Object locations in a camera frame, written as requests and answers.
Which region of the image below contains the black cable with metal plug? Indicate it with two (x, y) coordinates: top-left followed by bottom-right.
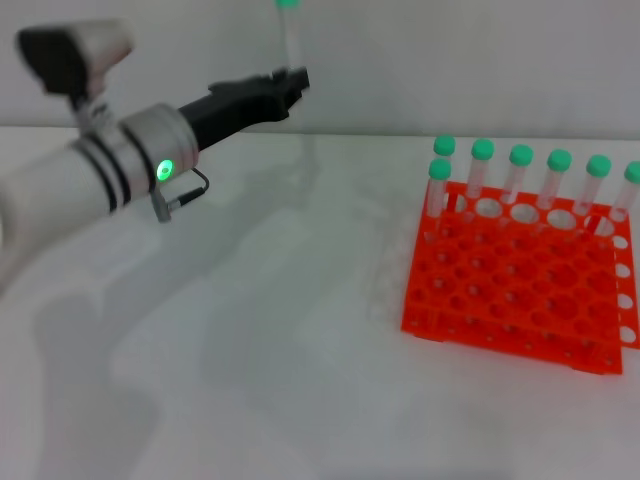
(149, 168), (210, 224)

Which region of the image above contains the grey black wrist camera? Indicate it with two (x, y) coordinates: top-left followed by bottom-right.
(16, 18), (137, 101)

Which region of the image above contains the orange test tube rack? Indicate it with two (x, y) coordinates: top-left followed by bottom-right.
(399, 180), (640, 376)

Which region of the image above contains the clear test tube green cap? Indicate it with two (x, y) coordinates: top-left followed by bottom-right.
(498, 143), (535, 207)
(274, 0), (304, 74)
(424, 157), (454, 242)
(462, 138), (496, 221)
(535, 148), (573, 212)
(432, 134), (459, 201)
(572, 153), (613, 217)
(607, 160), (640, 236)

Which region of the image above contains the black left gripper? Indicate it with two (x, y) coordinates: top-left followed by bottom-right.
(178, 66), (311, 152)

